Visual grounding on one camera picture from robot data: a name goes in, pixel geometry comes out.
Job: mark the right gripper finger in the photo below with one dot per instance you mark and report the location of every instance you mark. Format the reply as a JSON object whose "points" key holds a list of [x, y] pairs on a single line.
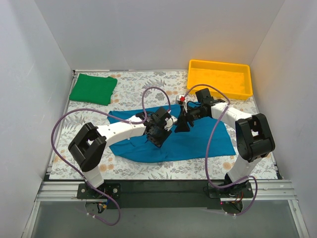
{"points": [[182, 125], [190, 122]]}

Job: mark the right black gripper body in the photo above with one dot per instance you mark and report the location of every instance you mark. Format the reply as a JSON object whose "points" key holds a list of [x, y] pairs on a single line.
{"points": [[184, 117]]}

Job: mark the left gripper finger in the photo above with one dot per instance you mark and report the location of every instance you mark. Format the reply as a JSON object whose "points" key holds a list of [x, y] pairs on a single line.
{"points": [[163, 137], [157, 141]]}

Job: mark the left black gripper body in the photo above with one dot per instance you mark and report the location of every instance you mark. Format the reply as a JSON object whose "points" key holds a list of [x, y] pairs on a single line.
{"points": [[158, 137]]}

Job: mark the blue t shirt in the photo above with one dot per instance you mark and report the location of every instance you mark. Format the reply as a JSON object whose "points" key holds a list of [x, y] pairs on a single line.
{"points": [[178, 146]]}

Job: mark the yellow plastic tray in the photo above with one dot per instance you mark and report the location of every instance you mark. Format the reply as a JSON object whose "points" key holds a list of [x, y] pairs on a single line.
{"points": [[232, 79]]}

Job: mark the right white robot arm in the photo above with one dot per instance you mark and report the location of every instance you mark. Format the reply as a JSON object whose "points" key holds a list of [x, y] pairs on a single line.
{"points": [[253, 135]]}

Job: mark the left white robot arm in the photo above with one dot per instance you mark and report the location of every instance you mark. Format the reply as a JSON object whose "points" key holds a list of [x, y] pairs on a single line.
{"points": [[88, 146]]}

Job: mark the floral table mat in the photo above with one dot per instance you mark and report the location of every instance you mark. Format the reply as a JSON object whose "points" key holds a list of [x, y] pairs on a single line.
{"points": [[134, 89]]}

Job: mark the folded green t shirt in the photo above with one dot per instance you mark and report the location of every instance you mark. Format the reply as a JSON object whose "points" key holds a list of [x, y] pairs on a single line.
{"points": [[93, 89]]}

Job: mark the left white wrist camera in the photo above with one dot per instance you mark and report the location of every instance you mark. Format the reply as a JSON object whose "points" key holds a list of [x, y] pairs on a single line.
{"points": [[171, 122]]}

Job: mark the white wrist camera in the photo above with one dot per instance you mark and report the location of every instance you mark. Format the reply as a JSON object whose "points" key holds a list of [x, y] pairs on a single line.
{"points": [[171, 122], [181, 101]]}

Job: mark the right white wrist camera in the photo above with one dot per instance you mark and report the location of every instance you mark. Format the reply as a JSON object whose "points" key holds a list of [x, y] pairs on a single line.
{"points": [[181, 101]]}

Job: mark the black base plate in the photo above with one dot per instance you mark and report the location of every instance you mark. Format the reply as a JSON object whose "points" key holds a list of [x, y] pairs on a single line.
{"points": [[163, 194]]}

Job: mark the aluminium frame rail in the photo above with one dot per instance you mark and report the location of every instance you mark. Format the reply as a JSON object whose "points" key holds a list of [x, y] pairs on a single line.
{"points": [[67, 190]]}

